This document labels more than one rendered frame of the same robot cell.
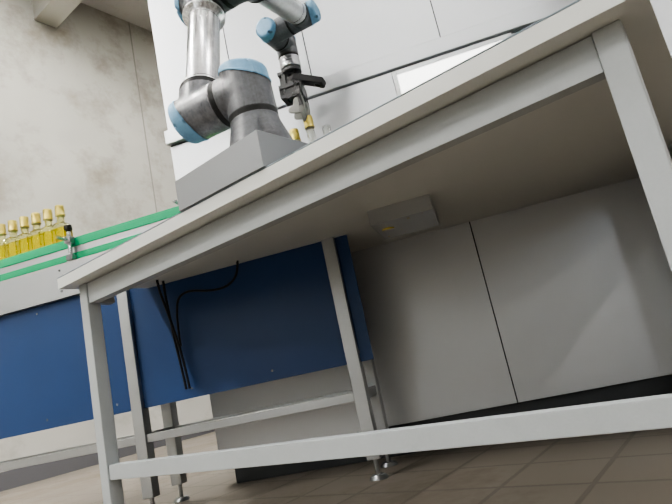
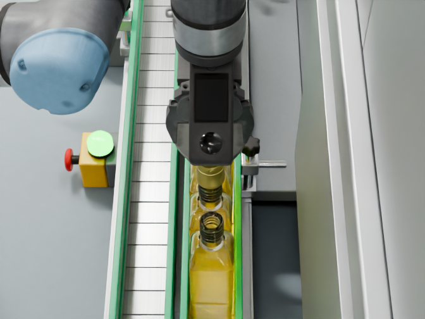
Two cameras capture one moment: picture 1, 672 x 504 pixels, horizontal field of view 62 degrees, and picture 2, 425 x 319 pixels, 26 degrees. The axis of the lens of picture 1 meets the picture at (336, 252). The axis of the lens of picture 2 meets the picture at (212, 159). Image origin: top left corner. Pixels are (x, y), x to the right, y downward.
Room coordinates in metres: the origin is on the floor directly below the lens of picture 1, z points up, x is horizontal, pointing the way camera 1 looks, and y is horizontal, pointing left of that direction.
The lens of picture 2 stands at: (1.67, -0.61, 2.09)
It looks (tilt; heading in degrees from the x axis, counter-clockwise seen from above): 55 degrees down; 77
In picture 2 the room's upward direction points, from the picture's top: straight up
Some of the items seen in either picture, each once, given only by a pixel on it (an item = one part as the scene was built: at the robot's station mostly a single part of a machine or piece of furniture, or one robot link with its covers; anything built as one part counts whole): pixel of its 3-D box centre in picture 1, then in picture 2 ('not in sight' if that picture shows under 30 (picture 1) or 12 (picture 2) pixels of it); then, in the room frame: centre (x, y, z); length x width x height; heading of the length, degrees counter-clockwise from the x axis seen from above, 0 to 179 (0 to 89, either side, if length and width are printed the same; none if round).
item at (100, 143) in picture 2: not in sight; (100, 142); (1.69, 0.31, 0.84); 0.05 x 0.05 x 0.03
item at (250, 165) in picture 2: not in sight; (262, 168); (1.92, 0.13, 0.94); 0.07 x 0.04 x 0.13; 167
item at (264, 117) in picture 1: (258, 135); not in sight; (1.20, 0.12, 0.88); 0.15 x 0.15 x 0.10
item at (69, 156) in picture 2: not in sight; (74, 159); (1.64, 0.32, 0.79); 0.04 x 0.03 x 0.04; 77
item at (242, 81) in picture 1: (245, 91); not in sight; (1.20, 0.13, 1.00); 0.13 x 0.12 x 0.14; 67
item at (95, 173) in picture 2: not in sight; (101, 160); (1.69, 0.31, 0.79); 0.07 x 0.07 x 0.07; 77
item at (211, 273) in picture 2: not in sight; (211, 280); (1.80, -0.06, 0.99); 0.06 x 0.06 x 0.21; 76
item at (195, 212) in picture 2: not in sight; (210, 243); (1.81, 0.00, 0.99); 0.06 x 0.06 x 0.21; 77
